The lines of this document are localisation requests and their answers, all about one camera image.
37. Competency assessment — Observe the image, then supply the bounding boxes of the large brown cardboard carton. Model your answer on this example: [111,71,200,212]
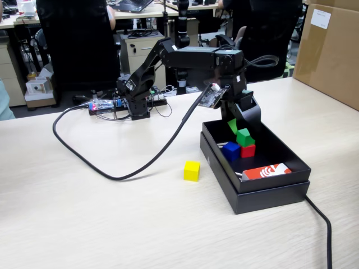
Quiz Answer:
[291,0,359,112]

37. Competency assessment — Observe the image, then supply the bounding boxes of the black open box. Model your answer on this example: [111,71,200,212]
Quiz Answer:
[200,131,311,215]

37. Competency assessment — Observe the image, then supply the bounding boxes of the black mesh office chair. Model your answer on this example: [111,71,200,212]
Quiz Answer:
[35,0,122,92]

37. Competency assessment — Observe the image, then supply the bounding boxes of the black laptop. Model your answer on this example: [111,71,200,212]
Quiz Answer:
[107,0,155,13]

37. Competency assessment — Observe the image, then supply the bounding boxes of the seated person bare legs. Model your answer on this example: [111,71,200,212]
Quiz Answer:
[217,0,248,50]

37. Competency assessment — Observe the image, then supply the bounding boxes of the black cardboard box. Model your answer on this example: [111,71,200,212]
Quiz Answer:
[201,113,312,194]

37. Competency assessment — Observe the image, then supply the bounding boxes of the blue and pink driver board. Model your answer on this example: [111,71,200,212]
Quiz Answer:
[88,99,124,110]

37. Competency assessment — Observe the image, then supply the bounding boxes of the blue wooden cube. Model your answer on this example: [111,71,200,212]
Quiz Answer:
[222,142,241,162]

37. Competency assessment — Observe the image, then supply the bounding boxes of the beige drawer cabinet with cables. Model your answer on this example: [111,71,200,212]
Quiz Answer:
[120,30,167,85]

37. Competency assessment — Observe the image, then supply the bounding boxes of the green and black mat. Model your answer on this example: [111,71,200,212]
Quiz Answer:
[282,61,296,80]

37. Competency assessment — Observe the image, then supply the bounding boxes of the beige office desk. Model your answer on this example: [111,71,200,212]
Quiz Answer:
[113,2,180,20]
[0,12,42,30]

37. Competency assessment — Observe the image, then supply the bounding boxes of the white product box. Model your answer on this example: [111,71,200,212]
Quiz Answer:
[25,79,50,95]

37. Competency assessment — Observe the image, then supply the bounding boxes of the small open cardboard box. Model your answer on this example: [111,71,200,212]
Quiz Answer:
[24,75,58,109]

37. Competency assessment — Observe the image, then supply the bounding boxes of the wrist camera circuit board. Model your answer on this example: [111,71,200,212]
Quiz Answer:
[197,83,228,110]

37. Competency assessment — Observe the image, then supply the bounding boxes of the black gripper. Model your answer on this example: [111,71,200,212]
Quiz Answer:
[218,73,264,141]

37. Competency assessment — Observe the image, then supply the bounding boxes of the orange and white matchbox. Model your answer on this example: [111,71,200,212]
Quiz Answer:
[241,163,292,182]

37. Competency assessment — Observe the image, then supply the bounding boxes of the red wooden cube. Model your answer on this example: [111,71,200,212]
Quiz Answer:
[240,144,256,158]

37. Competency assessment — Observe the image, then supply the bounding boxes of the green wooden cube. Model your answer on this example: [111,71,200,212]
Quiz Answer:
[237,128,256,147]

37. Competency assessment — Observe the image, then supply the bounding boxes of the yellow wooden cube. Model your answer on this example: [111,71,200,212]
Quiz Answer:
[183,161,201,182]

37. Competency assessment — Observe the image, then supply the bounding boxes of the black armrest office chair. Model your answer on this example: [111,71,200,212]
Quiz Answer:
[215,0,303,84]

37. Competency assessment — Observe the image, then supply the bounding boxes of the white shipping label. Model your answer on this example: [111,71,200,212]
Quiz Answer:
[311,8,332,30]

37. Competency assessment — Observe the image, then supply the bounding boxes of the narrow beige cabinet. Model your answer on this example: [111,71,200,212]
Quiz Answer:
[186,18,200,69]

